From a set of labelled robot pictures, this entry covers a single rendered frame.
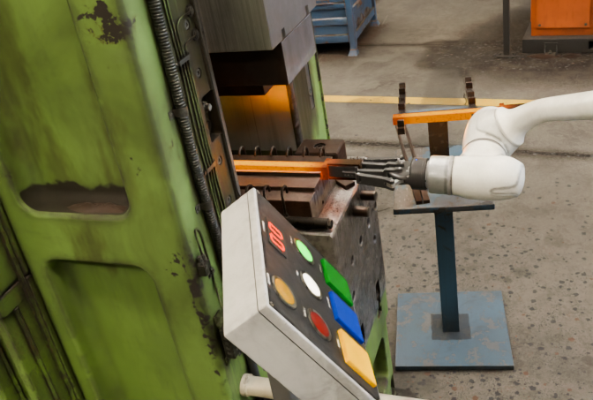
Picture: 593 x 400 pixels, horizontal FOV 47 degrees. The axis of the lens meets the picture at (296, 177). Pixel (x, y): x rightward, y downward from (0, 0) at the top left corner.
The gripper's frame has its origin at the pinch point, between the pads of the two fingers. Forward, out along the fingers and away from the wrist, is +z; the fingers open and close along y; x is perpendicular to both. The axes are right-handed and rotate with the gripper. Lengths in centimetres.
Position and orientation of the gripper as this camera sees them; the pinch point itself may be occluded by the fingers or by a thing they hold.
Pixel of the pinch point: (343, 169)
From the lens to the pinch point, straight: 166.3
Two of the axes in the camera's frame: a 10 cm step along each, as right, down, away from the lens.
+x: -1.2, -8.6, -4.9
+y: 3.1, -5.0, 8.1
